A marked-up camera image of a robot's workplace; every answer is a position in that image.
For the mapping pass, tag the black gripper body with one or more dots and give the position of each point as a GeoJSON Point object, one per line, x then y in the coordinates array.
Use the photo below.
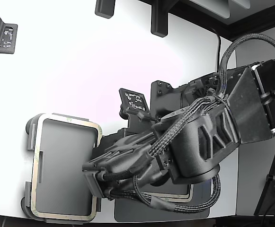
{"type": "Point", "coordinates": [132, 160]}

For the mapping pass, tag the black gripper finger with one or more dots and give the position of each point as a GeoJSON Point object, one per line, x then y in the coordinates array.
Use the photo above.
{"type": "Point", "coordinates": [94, 184]}
{"type": "Point", "coordinates": [97, 163]}

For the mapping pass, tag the beige adhesive rectangular frame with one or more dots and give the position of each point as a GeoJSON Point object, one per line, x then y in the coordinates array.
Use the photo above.
{"type": "Point", "coordinates": [175, 196]}
{"type": "Point", "coordinates": [35, 165]}
{"type": "Point", "coordinates": [175, 201]}

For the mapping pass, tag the light gray plastic box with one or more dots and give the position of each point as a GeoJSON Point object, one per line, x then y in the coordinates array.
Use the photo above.
{"type": "Point", "coordinates": [64, 165]}

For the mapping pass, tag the black stand leg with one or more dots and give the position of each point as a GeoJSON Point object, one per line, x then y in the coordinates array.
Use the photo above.
{"type": "Point", "coordinates": [263, 196]}

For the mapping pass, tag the gray panel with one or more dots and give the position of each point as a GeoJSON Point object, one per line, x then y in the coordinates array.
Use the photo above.
{"type": "Point", "coordinates": [210, 7]}

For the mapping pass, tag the black shelf trim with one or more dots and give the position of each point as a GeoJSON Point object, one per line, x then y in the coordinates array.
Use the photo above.
{"type": "Point", "coordinates": [246, 26]}

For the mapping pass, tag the gripper camera circuit board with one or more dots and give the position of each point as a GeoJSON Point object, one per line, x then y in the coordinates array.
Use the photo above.
{"type": "Point", "coordinates": [135, 101]}

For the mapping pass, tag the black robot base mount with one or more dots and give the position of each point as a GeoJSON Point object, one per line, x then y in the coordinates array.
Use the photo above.
{"type": "Point", "coordinates": [158, 99]}

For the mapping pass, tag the dark gray base plate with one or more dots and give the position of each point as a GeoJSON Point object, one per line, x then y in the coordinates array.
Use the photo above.
{"type": "Point", "coordinates": [198, 203]}

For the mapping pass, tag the long black bracket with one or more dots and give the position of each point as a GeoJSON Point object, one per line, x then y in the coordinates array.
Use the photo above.
{"type": "Point", "coordinates": [159, 21]}

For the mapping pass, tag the short black bracket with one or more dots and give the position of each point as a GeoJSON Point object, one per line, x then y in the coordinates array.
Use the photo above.
{"type": "Point", "coordinates": [104, 8]}

